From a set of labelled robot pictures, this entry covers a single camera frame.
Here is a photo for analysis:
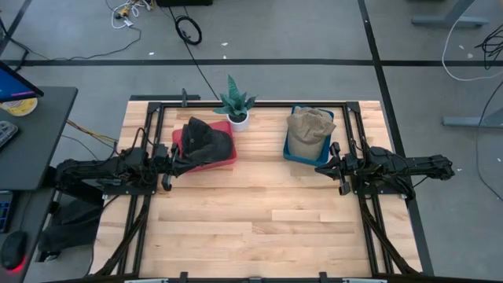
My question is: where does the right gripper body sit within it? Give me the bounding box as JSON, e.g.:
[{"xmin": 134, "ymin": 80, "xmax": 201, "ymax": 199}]
[{"xmin": 330, "ymin": 141, "xmax": 358, "ymax": 197}]

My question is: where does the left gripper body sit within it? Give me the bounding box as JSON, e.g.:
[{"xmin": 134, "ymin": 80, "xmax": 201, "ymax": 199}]
[{"xmin": 151, "ymin": 141, "xmax": 177, "ymax": 193}]

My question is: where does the blue plastic bin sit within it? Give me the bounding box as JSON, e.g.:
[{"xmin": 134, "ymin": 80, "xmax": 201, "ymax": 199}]
[{"xmin": 282, "ymin": 104, "xmax": 335, "ymax": 167}]

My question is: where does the red plastic bin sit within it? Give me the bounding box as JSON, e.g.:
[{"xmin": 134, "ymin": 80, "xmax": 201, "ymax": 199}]
[{"xmin": 171, "ymin": 119, "xmax": 238, "ymax": 174}]

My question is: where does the green plant in white pot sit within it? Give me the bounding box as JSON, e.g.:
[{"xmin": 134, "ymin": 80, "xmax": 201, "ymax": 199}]
[{"xmin": 213, "ymin": 75, "xmax": 259, "ymax": 134}]

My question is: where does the grey desk foot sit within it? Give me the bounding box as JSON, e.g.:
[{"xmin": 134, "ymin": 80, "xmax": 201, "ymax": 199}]
[
  {"xmin": 442, "ymin": 106, "xmax": 503, "ymax": 129},
  {"xmin": 411, "ymin": 0, "xmax": 491, "ymax": 28}
]

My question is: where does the black standing desk top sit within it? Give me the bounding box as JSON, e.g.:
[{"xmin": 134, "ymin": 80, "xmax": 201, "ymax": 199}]
[{"xmin": 0, "ymin": 86, "xmax": 105, "ymax": 206}]

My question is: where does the dark grey desk surface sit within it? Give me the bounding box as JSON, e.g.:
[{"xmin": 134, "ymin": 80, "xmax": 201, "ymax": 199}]
[{"xmin": 0, "ymin": 187, "xmax": 57, "ymax": 283}]

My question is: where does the yellow round disc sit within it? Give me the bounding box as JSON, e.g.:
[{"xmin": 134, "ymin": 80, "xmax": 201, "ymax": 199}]
[{"xmin": 0, "ymin": 97, "xmax": 39, "ymax": 117}]

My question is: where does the black box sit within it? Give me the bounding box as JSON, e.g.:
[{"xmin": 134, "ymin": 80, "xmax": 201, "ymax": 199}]
[{"xmin": 156, "ymin": 0, "xmax": 214, "ymax": 8}]

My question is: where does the grey computer keyboard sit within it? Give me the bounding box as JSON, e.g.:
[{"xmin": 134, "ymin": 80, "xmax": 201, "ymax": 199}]
[{"xmin": 0, "ymin": 119, "xmax": 20, "ymax": 151}]

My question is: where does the keypad with blue keys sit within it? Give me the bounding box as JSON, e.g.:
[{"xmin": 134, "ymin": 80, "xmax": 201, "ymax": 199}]
[{"xmin": 0, "ymin": 191, "xmax": 14, "ymax": 233}]

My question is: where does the computer monitor with blue screen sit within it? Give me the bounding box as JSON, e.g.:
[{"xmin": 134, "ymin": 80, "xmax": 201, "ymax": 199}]
[{"xmin": 0, "ymin": 61, "xmax": 45, "ymax": 104}]

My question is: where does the black computer mouse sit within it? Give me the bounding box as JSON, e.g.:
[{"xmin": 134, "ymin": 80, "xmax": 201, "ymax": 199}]
[{"xmin": 0, "ymin": 230, "xmax": 28, "ymax": 272}]

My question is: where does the black aluminium table frame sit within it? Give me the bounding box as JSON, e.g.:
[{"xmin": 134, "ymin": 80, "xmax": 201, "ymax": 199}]
[{"xmin": 89, "ymin": 100, "xmax": 424, "ymax": 278}]

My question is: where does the black coiled cable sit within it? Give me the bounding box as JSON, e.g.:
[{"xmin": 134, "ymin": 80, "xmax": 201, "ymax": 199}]
[{"xmin": 168, "ymin": 6, "xmax": 221, "ymax": 101}]

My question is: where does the long white cable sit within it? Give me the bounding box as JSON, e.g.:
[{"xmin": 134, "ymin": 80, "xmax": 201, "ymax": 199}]
[{"xmin": 441, "ymin": 10, "xmax": 503, "ymax": 83}]

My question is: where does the white and yellow cable bundle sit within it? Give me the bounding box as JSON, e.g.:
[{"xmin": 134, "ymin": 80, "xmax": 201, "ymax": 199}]
[{"xmin": 105, "ymin": 0, "xmax": 153, "ymax": 30}]

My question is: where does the black cable bundle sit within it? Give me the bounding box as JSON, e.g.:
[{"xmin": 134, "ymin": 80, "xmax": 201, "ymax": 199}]
[{"xmin": 474, "ymin": 23, "xmax": 503, "ymax": 71}]

